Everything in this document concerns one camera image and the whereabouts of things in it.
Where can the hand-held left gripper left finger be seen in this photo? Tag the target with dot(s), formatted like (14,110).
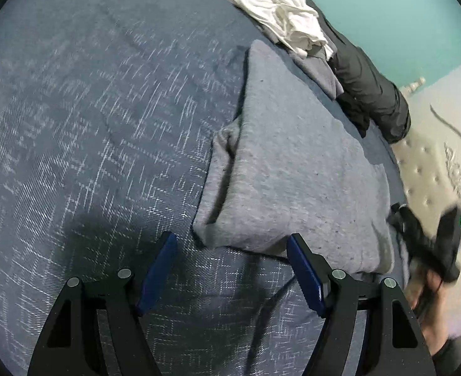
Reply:
(158,274)

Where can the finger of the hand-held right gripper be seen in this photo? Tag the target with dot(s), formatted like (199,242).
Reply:
(411,225)

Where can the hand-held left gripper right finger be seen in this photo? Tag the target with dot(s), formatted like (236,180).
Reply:
(307,278)

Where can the person's right hand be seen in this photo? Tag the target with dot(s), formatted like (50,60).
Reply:
(430,305)

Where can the grey sweater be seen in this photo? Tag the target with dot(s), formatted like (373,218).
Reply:
(293,172)

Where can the cream bedpost finial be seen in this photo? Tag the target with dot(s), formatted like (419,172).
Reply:
(414,86)

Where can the grey garment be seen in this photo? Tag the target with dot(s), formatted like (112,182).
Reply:
(320,74)

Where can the dark grey rolled duvet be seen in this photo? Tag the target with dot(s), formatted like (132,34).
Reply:
(371,82)

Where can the white garment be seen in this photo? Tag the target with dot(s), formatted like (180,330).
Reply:
(281,8)

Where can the cream tufted headboard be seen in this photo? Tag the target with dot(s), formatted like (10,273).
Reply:
(438,172)

